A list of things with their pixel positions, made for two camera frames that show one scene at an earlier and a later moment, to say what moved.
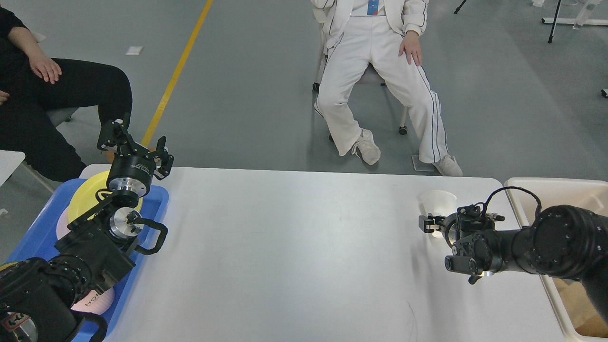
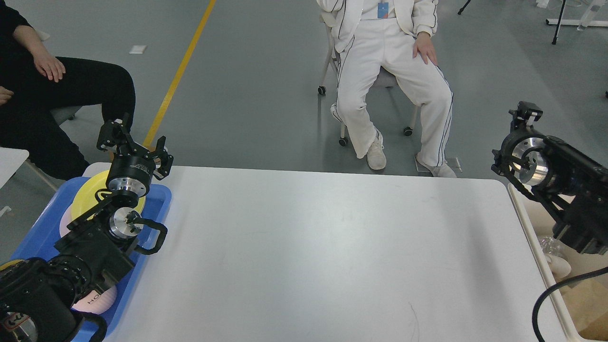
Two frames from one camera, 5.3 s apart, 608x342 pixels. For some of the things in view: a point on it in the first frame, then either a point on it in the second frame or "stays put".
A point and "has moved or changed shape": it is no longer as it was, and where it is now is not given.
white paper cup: [440, 203] has moved or changed shape
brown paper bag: [585, 319] stays put
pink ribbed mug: [95, 303] stays put
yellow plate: [84, 195] stays put
